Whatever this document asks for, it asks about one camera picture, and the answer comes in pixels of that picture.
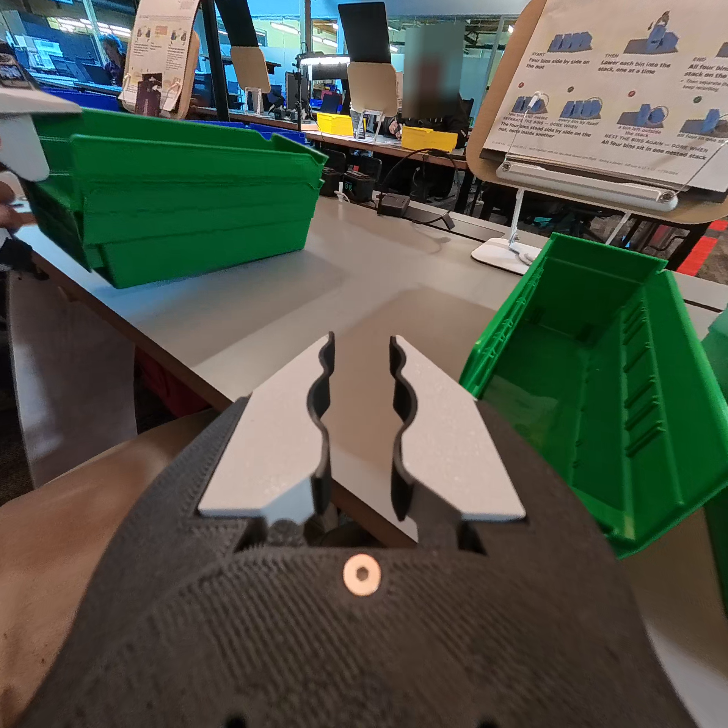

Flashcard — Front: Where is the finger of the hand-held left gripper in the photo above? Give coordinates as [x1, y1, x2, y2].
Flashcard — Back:
[0, 115, 53, 183]
[0, 88, 84, 118]

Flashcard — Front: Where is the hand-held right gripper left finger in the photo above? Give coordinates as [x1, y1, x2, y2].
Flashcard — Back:
[197, 333, 336, 527]

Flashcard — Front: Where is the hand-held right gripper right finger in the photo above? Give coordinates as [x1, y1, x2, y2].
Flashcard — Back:
[389, 334, 527, 522]

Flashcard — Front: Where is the person's left hand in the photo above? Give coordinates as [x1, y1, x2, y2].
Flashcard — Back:
[0, 185, 35, 229]

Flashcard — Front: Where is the dark brown stand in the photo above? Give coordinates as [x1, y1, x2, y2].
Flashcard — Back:
[135, 73, 163, 115]

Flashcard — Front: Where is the white clipboard stand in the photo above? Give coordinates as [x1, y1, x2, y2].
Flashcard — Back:
[471, 188, 632, 278]

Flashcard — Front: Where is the instruction sheet on clipboard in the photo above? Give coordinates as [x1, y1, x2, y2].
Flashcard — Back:
[465, 0, 728, 226]

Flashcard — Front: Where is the black cable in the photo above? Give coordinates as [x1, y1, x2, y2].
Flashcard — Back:
[377, 147, 457, 231]

